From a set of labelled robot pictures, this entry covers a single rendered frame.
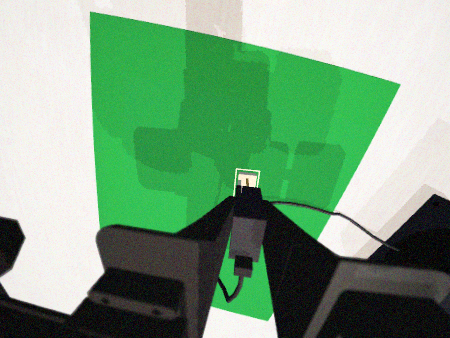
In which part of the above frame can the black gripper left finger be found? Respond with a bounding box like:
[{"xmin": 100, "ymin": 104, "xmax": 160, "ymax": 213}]
[{"xmin": 95, "ymin": 196, "xmax": 235, "ymax": 338}]

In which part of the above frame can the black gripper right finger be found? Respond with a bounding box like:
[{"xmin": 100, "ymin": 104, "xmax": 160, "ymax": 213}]
[{"xmin": 263, "ymin": 200, "xmax": 450, "ymax": 338}]

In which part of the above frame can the green circuit board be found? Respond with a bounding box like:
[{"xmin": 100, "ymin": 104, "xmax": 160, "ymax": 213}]
[{"xmin": 89, "ymin": 12, "xmax": 401, "ymax": 233}]

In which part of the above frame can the black fan cable with plug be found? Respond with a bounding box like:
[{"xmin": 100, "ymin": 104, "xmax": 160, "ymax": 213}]
[{"xmin": 218, "ymin": 185, "xmax": 400, "ymax": 303}]

